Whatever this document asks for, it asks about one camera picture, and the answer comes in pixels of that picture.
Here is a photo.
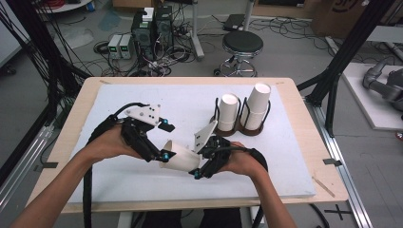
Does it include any black round stool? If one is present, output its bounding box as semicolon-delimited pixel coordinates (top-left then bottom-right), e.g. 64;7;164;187
213;30;264;78

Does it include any tangle of floor cables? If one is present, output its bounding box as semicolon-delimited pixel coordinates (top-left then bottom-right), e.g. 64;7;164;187
91;40;195;78

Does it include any short stack of paper cups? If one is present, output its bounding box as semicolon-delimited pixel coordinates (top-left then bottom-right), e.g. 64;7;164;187
216;93;240;132

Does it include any brown cardboard box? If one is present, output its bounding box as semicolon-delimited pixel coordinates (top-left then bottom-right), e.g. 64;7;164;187
312;0;397;40

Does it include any grey bench power supply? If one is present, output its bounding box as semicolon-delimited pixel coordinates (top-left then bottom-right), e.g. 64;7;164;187
107;33;123;60
119;33;134;60

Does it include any thin wooden stick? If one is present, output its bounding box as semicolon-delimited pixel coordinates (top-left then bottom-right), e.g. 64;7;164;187
312;175;336;199

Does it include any flat black device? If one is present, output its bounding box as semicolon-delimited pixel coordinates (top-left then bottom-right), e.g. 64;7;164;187
222;13;246;32

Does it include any person's left hand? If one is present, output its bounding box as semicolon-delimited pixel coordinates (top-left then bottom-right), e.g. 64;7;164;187
84;123;144;166

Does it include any black wire cup holder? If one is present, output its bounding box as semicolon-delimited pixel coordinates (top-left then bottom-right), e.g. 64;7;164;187
209;97;242;138
238;98;272;137

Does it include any single white paper cup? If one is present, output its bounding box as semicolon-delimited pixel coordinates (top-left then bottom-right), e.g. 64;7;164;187
159;140;203;173

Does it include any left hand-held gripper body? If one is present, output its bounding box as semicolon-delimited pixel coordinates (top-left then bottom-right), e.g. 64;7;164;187
119;104;163;163

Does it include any light wooden table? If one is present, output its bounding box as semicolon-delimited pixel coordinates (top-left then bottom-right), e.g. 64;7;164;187
24;76;350;217

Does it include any grey desk leg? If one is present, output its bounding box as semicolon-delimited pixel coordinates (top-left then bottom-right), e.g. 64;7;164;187
189;0;205;62

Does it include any tall stack of paper cups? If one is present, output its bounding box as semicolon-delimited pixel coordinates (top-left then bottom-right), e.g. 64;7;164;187
240;83;272;131

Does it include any white foam mat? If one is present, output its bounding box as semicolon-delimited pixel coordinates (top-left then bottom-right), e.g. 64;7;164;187
66;84;317;204

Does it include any black metal frame post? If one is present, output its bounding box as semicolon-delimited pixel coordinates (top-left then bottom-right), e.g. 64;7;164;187
297;0;397;138
0;0;84;188

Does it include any white box on tower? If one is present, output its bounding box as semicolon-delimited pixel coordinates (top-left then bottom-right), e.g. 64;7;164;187
142;7;156;23

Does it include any aluminium floor rail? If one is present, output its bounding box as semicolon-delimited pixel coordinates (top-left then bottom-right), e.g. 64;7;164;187
0;124;55;213
303;97;374;228

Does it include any white floor platform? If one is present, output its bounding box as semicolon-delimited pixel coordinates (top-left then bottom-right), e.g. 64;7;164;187
341;62;403;131

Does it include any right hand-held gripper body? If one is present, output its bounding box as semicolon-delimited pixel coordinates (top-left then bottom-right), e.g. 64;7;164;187
193;119;237;179

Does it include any black computer tower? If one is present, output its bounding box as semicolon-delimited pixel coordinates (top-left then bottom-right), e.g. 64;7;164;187
131;12;157;62
155;6;175;52

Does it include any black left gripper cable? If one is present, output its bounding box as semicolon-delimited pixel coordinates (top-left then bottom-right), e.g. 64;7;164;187
82;102;151;228

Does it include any person's right hand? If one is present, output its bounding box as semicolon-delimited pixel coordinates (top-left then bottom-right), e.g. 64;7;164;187
221;141;269;179

